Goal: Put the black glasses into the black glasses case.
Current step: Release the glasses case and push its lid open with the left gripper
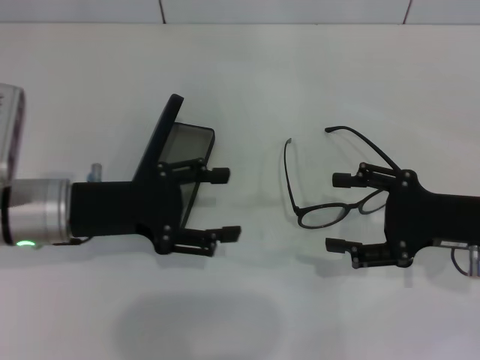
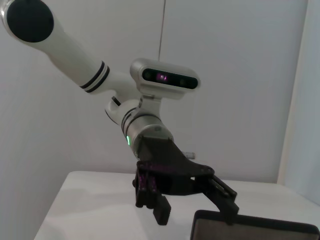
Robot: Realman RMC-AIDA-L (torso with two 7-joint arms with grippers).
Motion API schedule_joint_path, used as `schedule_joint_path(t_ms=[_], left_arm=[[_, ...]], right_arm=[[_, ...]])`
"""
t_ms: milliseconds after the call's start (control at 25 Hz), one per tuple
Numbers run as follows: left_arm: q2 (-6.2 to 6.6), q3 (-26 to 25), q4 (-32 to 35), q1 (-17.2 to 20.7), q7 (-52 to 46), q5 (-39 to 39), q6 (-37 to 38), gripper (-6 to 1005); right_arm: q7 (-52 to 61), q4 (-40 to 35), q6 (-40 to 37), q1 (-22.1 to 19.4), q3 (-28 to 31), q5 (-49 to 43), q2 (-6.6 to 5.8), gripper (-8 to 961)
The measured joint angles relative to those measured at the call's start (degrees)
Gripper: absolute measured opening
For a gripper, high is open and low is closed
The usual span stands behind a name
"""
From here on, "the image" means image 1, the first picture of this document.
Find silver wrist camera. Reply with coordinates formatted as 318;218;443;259
0;84;27;181

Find black glasses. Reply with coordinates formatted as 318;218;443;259
283;126;399;229

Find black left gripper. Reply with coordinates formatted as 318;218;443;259
70;157;242;258

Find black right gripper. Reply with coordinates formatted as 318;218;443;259
325;161;480;269

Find black glasses case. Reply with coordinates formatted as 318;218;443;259
133;93;216;230

